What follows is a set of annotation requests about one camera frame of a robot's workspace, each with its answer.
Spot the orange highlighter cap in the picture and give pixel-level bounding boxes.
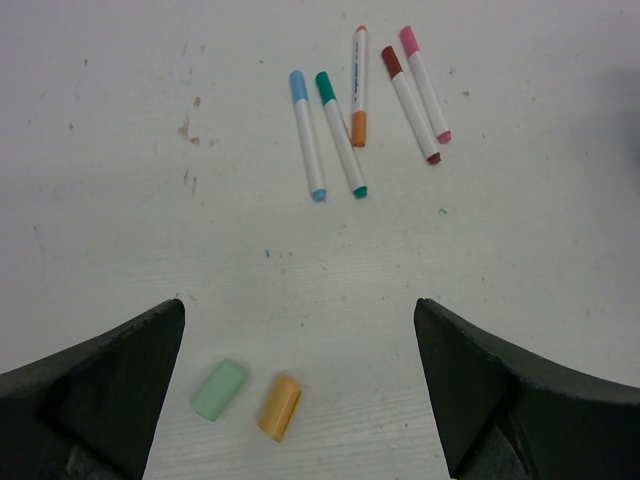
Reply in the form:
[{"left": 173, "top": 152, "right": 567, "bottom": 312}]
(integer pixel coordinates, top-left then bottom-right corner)
[{"left": 257, "top": 374, "right": 302, "bottom": 443}]

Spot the green highlighter cap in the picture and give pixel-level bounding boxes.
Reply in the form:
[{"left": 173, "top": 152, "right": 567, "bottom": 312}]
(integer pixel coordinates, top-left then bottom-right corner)
[{"left": 190, "top": 359, "right": 249, "bottom": 422}]

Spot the brown cap marker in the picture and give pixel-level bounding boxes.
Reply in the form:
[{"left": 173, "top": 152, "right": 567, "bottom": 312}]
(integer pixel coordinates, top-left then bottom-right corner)
[{"left": 381, "top": 45, "right": 441, "bottom": 165}]

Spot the teal cap marker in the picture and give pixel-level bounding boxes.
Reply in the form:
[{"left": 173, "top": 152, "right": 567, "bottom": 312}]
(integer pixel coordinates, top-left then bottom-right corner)
[{"left": 315, "top": 71, "right": 368, "bottom": 199}]

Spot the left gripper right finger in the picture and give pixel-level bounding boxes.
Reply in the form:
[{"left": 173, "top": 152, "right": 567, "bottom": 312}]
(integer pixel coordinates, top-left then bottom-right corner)
[{"left": 414, "top": 299, "right": 639, "bottom": 479}]

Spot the pink cap marker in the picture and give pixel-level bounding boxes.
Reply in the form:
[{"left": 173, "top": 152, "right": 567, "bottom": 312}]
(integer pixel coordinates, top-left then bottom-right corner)
[{"left": 399, "top": 25, "right": 452, "bottom": 144}]

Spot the blue cap marker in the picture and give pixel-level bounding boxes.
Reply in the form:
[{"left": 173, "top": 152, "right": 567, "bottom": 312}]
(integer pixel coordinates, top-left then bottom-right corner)
[{"left": 289, "top": 70, "right": 327, "bottom": 203}]

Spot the orange cap marker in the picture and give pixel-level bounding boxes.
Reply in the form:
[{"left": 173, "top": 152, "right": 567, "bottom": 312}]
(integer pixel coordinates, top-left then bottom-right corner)
[{"left": 351, "top": 25, "right": 369, "bottom": 148}]

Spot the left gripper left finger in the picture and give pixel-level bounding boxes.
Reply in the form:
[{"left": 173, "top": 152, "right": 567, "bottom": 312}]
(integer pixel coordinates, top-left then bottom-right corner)
[{"left": 1, "top": 299, "right": 185, "bottom": 479}]

